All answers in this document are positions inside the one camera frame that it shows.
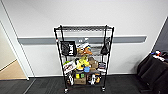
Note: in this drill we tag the cardboard box with yellow items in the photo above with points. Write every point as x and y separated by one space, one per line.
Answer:
80 79

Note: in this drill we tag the orange and black package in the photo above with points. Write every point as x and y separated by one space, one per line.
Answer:
93 79

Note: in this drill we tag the small black bag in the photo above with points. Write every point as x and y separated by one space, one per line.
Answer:
105 49

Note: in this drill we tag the white box with red print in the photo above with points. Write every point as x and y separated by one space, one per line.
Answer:
69 67

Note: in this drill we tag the white wall socket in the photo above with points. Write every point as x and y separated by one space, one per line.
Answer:
86 39
80 39

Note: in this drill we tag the white box with blue corner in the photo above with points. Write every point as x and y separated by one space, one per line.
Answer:
83 45

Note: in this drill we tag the black bag with white print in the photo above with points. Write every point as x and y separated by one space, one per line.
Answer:
68 48

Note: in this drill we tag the yellow plush toy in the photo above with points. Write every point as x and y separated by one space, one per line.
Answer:
82 62

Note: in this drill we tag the orange plush toy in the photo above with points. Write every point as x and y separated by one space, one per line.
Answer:
85 51

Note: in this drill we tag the white door frame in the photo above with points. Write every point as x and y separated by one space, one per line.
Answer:
16 46

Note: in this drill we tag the long grey wall band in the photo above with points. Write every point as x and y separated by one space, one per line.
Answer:
36 40

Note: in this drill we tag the dark box with white label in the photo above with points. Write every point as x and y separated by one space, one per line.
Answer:
101 66

